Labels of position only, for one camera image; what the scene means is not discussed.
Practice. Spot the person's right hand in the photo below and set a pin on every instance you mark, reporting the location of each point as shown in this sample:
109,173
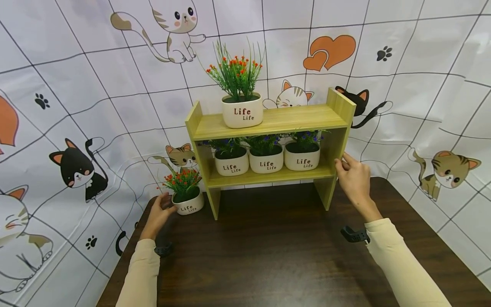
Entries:
356,183

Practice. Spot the person's left hand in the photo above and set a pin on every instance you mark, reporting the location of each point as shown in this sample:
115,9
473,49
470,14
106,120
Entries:
155,218

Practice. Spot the light wooden two-tier shelf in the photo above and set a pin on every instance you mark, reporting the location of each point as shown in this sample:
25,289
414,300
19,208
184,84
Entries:
291,118

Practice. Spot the person's left forearm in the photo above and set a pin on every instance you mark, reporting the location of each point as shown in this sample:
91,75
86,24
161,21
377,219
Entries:
141,275

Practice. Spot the white potted plant red flowers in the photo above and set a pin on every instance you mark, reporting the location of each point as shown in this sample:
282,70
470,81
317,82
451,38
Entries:
242,113
188,206

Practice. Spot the black wrist band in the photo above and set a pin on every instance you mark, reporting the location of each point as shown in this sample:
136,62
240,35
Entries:
163,249
353,235

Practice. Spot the white potted plant blue flowers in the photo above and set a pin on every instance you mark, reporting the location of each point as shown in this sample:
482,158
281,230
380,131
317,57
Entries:
302,160
266,163
231,165

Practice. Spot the person's right forearm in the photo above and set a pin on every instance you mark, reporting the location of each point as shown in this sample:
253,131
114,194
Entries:
402,266

